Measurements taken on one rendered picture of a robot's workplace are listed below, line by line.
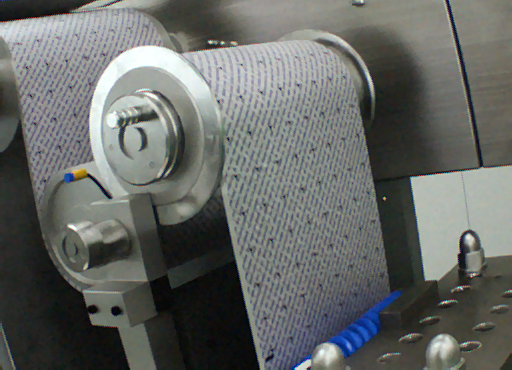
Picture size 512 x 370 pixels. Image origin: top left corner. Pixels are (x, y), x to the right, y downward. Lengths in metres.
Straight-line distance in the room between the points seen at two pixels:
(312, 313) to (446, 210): 2.78
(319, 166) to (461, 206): 2.73
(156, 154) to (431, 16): 0.38
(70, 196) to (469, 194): 2.78
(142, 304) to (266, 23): 0.45
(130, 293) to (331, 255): 0.20
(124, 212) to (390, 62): 0.38
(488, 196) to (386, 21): 2.53
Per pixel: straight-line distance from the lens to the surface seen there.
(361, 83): 0.83
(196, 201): 0.63
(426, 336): 0.70
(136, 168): 0.64
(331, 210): 0.74
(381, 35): 0.90
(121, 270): 0.67
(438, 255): 3.54
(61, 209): 0.77
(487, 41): 0.85
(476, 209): 3.42
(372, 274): 0.81
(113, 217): 0.66
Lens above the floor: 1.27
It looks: 6 degrees down
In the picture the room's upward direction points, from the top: 11 degrees counter-clockwise
